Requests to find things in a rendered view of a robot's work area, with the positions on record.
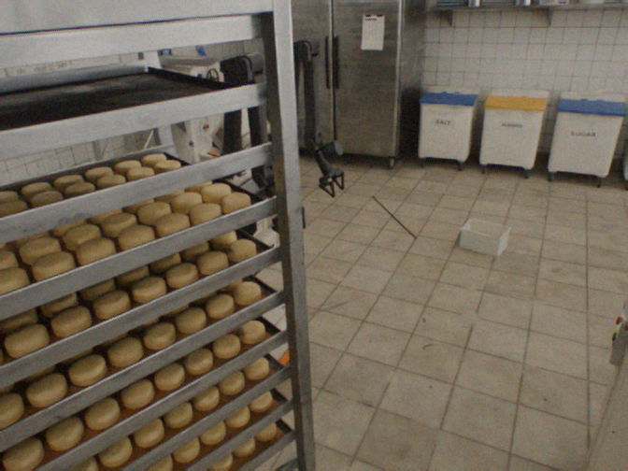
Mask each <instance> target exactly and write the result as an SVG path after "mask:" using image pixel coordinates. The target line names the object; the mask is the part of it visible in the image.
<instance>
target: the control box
mask: <svg viewBox="0 0 628 471"><path fill-rule="evenodd" d="M622 312H624V315H623V316H627V317H628V297H627V298H626V302H624V306H623V311H622ZM620 327H621V322H619V325H618V328H619V330H620ZM619 330H618V329H617V331H618V332H616V333H617V334H616V338H615V341H614V343H612V346H611V348H612V349H611V353H610V357H609V359H608V363H609V364H612V365H616V366H620V363H621V357H622V355H623V352H624V347H626V345H627V342H628V339H626V338H622V336H619V335H618V333H619Z"/></svg>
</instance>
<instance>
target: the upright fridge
mask: <svg viewBox="0 0 628 471"><path fill-rule="evenodd" d="M425 9H426V0H291V13H292V30H293V42H295V41H300V40H305V39H308V38H317V39H318V40H319V42H320V52H321V57H319V103H320V123H321V131H322V132H323V143H324V144H325V143H327V142H330V141H333V140H337V141H338V143H339V144H340V145H341V147H342V150H343V153H351V154H361V155H370V156H378V157H388V159H390V161H389V165H390V167H389V168H390V169H394V167H393V166H394V159H396V158H398V157H399V156H400V155H401V154H402V153H403V152H405V151H406V149H407V148H408V149H407V151H408V152H410V151H411V149H410V148H411V144H412V143H413V142H414V141H415V140H417V138H418V137H419V121H420V106H421V104H420V103H419V101H420V99H421V74H422V57H423V42H424V26H425ZM365 15H371V16H377V15H383V16H384V37H383V50H362V41H363V21H364V16H365ZM297 120H298V126H300V128H301V130H302V135H301V137H300V138H297V142H298V148H307V147H306V146H305V140H304V134H305V123H306V117H305V95H304V73H303V64H302V63H301V74H300V87H298V100H297Z"/></svg>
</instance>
